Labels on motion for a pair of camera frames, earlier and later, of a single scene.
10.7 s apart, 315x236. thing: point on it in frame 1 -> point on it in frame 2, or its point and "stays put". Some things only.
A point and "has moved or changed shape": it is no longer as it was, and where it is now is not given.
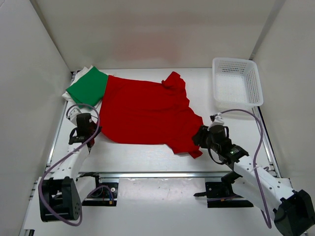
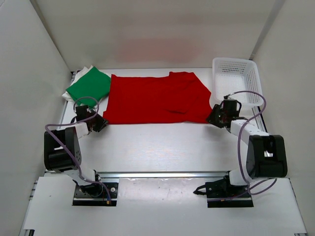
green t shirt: (90, 89) stays put
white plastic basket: (236, 82) stays put
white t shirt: (67, 96) stays put
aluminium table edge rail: (160, 174) stays put
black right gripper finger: (200, 137) -> (215, 116)
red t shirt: (137, 111) has moved or changed shape
